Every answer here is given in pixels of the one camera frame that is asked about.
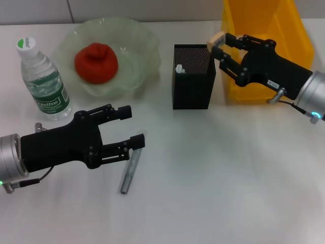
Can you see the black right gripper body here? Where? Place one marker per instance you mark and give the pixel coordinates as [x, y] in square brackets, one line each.
[271, 66]

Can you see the green glass fruit plate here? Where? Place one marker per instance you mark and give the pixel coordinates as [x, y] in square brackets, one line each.
[137, 63]

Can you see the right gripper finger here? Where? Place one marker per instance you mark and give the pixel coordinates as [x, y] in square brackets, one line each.
[232, 40]
[224, 59]

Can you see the green utility knife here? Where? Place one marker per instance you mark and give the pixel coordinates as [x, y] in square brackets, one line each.
[180, 69]

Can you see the beige eraser with barcode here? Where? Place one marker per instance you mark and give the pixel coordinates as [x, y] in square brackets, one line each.
[217, 38]

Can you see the grey metal rod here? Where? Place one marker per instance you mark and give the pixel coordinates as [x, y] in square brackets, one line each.
[129, 172]

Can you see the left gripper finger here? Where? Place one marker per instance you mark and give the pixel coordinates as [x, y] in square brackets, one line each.
[125, 112]
[138, 141]

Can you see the black mesh pen holder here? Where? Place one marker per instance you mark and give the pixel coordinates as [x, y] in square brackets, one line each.
[193, 89]

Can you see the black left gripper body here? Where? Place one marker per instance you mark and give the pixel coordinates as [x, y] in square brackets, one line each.
[58, 147]

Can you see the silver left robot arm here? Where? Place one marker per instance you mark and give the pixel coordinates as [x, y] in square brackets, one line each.
[10, 158]

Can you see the clear water bottle green label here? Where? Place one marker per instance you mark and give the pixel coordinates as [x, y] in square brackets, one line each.
[45, 84]

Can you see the yellow plastic bin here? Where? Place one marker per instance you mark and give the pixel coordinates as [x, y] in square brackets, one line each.
[287, 33]

